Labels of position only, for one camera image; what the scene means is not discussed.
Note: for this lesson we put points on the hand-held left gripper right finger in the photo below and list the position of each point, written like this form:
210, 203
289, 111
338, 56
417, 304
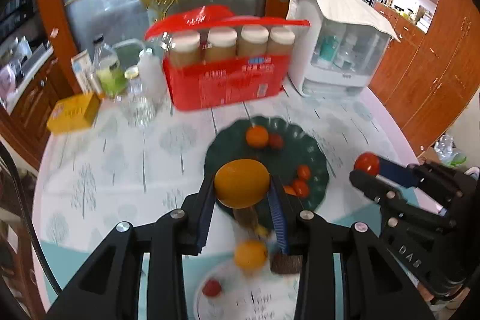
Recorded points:
278, 218

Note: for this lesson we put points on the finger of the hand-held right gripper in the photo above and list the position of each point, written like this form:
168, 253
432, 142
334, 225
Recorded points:
395, 172
369, 185

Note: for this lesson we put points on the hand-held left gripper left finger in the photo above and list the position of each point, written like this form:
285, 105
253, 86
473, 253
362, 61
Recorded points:
204, 218

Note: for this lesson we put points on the small red fruit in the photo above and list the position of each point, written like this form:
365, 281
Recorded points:
276, 140
301, 188
211, 287
367, 162

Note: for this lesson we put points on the brown overripe banana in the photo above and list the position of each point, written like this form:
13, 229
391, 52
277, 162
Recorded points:
245, 217

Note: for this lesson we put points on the large orange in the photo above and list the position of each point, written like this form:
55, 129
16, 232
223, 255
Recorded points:
242, 184

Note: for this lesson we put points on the small orange tangerine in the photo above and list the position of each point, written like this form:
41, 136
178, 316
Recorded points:
303, 172

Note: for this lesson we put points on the dark green scalloped plate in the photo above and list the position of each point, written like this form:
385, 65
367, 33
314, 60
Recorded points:
232, 147

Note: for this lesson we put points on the white printed round plate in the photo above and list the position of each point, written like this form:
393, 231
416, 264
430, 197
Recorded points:
255, 299

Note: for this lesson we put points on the yellow orange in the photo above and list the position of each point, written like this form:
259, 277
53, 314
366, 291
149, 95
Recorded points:
250, 254

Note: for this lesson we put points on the dark brown avocado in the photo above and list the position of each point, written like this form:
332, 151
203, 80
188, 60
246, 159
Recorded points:
287, 264

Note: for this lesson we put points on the clear plastic bag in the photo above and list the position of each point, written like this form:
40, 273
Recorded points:
448, 151

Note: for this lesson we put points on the tree-printed tablecloth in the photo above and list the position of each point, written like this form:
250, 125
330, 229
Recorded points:
112, 173

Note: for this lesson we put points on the clear drinking glass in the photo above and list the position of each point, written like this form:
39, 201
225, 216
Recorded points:
138, 100

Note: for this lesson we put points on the red plastic package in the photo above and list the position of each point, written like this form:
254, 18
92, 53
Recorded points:
225, 84

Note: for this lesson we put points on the white countertop appliance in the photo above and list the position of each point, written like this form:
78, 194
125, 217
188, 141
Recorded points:
337, 42

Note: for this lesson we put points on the white squeeze bottle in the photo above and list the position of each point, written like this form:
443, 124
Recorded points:
152, 70

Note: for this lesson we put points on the yellow box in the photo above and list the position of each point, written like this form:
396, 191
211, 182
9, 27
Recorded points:
75, 112

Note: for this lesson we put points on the small metal tin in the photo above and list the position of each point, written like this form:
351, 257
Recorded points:
94, 82

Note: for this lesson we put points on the clear bottle with green label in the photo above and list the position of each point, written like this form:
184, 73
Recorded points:
108, 69

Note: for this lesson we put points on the small white carton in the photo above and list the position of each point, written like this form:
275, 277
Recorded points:
80, 67

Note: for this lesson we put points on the wooden kitchen cabinets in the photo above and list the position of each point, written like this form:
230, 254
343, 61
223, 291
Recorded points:
22, 106

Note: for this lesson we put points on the wooden wall cabinet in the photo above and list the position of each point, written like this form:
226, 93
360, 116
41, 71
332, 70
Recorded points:
431, 72

